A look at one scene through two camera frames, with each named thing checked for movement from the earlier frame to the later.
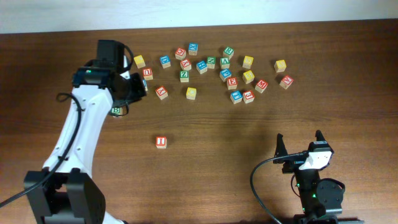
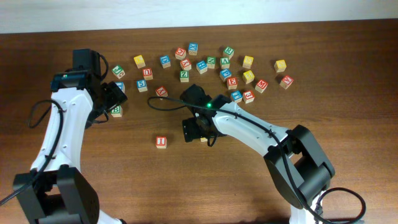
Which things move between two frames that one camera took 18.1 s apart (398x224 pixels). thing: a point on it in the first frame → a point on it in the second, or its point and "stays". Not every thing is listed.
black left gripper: x=140 y=89 → x=115 y=95
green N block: x=211 y=61 stays
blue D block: x=165 y=61 stays
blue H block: x=201 y=67 stays
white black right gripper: x=291 y=163 → x=189 y=129
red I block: x=161 y=142 stays
